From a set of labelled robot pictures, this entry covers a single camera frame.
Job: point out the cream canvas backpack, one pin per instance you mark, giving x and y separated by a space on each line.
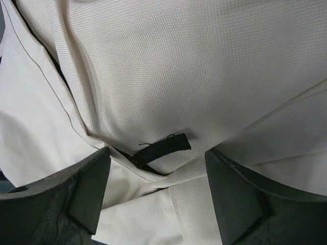
160 83

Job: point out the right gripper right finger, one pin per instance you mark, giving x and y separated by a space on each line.
253 209

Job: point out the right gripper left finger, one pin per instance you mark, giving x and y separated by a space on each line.
62 208

